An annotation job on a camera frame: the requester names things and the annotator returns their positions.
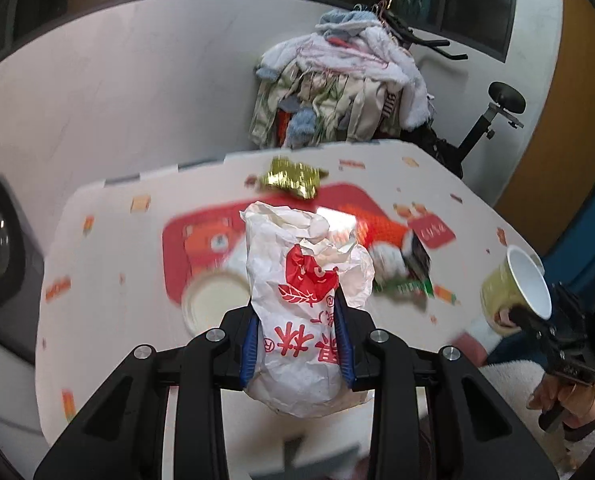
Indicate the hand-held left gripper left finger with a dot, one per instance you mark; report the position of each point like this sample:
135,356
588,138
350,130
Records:
250,342

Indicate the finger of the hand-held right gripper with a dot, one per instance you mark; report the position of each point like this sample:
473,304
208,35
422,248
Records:
530,322

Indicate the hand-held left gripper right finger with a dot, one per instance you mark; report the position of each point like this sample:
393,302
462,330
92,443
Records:
346,345

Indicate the yellow-green cup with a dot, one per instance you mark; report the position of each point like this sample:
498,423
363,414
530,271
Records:
497,285

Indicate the white paper bag red print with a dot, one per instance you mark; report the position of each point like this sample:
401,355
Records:
297,270

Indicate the orange foam fruit net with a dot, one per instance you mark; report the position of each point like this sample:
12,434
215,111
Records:
377,227

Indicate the gold foil wrapper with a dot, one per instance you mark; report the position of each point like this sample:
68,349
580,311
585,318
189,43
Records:
290,176

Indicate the person's right hand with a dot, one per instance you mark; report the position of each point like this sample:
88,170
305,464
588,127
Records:
585,405

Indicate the white round lid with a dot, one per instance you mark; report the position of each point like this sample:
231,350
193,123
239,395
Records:
212,302

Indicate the green snack wrapper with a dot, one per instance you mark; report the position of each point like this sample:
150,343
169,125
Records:
402,287

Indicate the printed table cover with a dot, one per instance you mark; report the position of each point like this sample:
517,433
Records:
117,240

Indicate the black exercise bike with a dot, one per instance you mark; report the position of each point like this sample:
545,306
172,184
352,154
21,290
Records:
482,125

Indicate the pile of clothes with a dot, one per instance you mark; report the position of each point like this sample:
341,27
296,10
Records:
337,75

